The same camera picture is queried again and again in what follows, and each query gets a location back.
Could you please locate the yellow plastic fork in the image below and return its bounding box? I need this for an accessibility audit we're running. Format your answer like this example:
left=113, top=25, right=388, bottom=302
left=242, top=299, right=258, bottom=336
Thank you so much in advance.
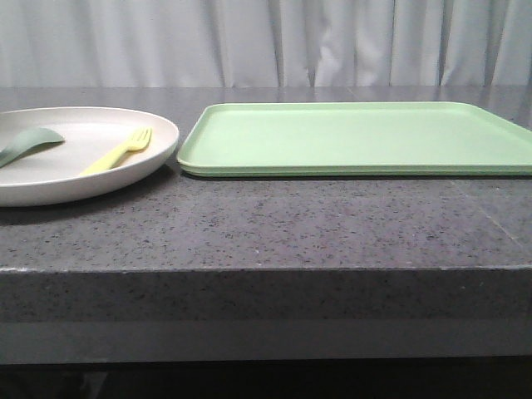
left=80, top=127, right=153, bottom=176

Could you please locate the cream round plate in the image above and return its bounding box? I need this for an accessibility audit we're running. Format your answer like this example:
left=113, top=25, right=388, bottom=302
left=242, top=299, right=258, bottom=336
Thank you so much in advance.
left=1, top=106, right=180, bottom=207

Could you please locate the light green plastic tray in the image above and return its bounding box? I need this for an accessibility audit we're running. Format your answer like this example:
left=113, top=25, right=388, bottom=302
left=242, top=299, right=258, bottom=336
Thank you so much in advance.
left=177, top=101, right=531, bottom=177

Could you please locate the sage green plastic spoon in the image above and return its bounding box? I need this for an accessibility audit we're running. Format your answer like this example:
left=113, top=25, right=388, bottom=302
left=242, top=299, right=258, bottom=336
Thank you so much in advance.
left=1, top=127, right=65, bottom=167

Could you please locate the grey pleated curtain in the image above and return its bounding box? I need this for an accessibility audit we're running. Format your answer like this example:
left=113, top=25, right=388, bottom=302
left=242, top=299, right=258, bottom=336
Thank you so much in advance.
left=1, top=1, right=531, bottom=87

